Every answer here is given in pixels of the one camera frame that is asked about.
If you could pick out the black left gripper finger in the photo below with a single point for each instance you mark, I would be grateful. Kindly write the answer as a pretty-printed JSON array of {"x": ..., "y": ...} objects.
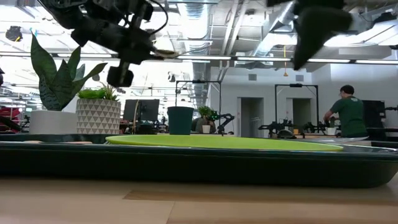
[
  {"x": 119, "y": 77},
  {"x": 163, "y": 54}
]

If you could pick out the black background computer monitor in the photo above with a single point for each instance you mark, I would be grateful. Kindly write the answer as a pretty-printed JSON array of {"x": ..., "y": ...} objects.
[{"x": 149, "y": 110}]

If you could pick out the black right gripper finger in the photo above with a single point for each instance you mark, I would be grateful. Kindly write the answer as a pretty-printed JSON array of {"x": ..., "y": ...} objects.
[{"x": 317, "y": 28}]

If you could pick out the seated person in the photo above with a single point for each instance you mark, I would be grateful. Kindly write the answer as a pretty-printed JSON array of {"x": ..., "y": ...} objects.
[{"x": 199, "y": 124}]

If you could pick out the dark green plastic tray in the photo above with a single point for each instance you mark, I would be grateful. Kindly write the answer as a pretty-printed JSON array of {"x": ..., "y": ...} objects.
[{"x": 199, "y": 168}]

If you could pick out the small white cup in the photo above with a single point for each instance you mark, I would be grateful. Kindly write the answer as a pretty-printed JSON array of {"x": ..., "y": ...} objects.
[{"x": 331, "y": 131}]

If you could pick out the succulent in triangle-patterned pot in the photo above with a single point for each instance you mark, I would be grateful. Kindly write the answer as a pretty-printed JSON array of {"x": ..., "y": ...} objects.
[{"x": 98, "y": 116}]

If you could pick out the ceiling light strip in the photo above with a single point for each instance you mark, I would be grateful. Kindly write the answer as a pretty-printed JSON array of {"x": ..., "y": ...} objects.
[
  {"x": 202, "y": 57},
  {"x": 376, "y": 62}
]

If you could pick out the black ceiling dome device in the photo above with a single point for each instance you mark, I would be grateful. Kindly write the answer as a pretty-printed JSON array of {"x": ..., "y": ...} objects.
[{"x": 14, "y": 33}]

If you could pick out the standing person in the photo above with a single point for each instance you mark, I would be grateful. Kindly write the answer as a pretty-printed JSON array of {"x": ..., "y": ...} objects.
[{"x": 351, "y": 115}]

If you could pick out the black aluminium table frame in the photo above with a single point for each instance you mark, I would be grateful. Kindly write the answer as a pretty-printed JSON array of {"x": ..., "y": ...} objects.
[{"x": 46, "y": 137}]

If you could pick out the black background robot arm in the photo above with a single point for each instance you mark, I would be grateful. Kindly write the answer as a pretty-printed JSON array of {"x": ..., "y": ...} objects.
[{"x": 228, "y": 118}]

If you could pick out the black gantry frame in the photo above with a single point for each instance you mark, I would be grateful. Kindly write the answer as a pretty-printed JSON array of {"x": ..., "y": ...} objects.
[
  {"x": 199, "y": 81},
  {"x": 295, "y": 85}
]

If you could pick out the red background object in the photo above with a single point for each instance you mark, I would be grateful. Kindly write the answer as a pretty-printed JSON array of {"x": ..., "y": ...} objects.
[{"x": 9, "y": 111}]

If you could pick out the silver ceiling air duct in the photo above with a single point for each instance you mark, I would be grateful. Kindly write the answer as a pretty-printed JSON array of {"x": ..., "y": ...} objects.
[{"x": 196, "y": 28}]

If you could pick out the dark green cup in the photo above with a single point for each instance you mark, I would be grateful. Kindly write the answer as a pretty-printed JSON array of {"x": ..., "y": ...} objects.
[{"x": 180, "y": 121}]

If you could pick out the grey rounded object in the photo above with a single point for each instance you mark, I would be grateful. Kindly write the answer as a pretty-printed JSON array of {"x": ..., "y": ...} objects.
[{"x": 286, "y": 134}]

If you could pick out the snake plant in white pot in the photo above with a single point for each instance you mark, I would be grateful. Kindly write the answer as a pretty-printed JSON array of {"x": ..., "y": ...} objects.
[{"x": 53, "y": 123}]

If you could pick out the black background robot arms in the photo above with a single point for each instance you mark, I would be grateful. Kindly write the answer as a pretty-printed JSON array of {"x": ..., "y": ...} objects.
[{"x": 273, "y": 127}]

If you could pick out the small plant in white pot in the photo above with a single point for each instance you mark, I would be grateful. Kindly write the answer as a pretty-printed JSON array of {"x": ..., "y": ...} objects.
[{"x": 206, "y": 129}]

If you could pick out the black monitor beside person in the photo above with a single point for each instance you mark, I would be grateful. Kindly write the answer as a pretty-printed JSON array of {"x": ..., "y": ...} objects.
[{"x": 374, "y": 113}]

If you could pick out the grey wall vent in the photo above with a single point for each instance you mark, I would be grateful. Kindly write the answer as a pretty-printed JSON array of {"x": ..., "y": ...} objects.
[
  {"x": 252, "y": 76},
  {"x": 299, "y": 77}
]

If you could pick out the lime green round plate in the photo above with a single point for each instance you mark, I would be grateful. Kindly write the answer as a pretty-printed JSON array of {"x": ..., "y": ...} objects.
[{"x": 217, "y": 143}]

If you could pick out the yellow hanging pendant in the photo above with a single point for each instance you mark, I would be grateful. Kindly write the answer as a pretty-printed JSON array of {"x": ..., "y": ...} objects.
[{"x": 285, "y": 74}]

